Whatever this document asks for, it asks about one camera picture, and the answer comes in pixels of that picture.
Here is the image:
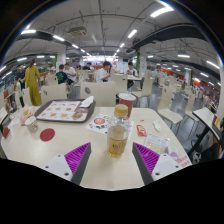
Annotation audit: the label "white crumpled napkin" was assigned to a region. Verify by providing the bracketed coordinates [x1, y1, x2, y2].
[79, 95, 95, 109]

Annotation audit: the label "printed paper tray liner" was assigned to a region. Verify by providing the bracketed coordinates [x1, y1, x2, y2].
[36, 100, 88, 122]

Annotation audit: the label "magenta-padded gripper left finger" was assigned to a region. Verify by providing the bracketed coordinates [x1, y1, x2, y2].
[42, 142, 92, 186]

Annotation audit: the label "flat round red coaster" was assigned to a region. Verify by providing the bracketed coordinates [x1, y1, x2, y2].
[39, 127, 56, 143]

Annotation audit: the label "ceiling lights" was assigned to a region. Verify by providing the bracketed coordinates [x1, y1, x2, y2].
[0, 6, 224, 88]

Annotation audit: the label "white patterned mug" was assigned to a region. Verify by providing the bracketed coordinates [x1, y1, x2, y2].
[24, 115, 39, 134]

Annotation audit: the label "beige chair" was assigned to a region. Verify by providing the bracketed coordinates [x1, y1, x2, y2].
[79, 80, 118, 108]
[39, 83, 69, 105]

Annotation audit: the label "ceiling air conditioner unit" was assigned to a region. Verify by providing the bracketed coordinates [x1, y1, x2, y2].
[66, 26, 88, 38]

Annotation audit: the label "beige neighbouring table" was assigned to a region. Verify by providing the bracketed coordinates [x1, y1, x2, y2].
[192, 106, 224, 143]

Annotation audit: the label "colourful printed flyer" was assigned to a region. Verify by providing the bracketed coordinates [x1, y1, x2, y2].
[85, 113, 134, 136]

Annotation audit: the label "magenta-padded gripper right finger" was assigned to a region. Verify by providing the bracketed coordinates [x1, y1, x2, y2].
[131, 142, 184, 186]

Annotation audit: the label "clear plastic packet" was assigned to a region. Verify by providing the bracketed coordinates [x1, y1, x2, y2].
[143, 132, 171, 155]

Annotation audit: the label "dark brown food tray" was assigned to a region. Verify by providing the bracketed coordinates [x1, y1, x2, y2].
[34, 98, 97, 124]

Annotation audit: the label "red sauce packet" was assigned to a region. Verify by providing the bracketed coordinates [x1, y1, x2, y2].
[135, 124, 148, 137]

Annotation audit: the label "beige chairs group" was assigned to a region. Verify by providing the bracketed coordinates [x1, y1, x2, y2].
[43, 68, 201, 126]

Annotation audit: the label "brown bun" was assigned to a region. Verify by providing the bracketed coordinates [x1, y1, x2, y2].
[71, 111, 84, 121]

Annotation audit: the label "clear bottle with yellow drink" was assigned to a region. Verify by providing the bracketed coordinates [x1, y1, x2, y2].
[106, 103, 130, 159]

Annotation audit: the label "pink and white flyer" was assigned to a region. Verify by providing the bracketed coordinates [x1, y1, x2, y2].
[168, 146, 193, 169]

